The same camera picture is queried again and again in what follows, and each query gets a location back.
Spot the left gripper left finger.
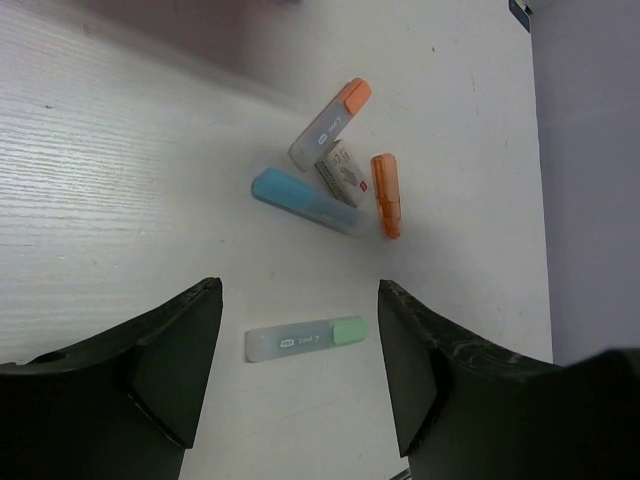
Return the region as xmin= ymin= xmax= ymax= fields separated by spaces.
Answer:
xmin=1 ymin=278 xmax=223 ymax=479

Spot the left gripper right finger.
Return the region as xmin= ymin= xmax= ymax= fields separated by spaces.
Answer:
xmin=378 ymin=280 xmax=639 ymax=479

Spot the green capped highlighter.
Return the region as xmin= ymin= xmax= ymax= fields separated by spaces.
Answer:
xmin=245 ymin=316 xmax=368 ymax=363

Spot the blue capped highlighter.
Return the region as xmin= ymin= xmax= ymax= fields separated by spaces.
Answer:
xmin=251 ymin=167 xmax=372 ymax=236

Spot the small staples box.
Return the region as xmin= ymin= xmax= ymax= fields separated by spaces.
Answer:
xmin=315 ymin=139 xmax=370 ymax=208

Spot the orange capped highlighter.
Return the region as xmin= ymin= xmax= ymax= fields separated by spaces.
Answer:
xmin=288 ymin=78 xmax=372 ymax=172

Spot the right blue corner label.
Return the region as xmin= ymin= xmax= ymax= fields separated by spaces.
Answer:
xmin=508 ymin=0 xmax=531 ymax=31

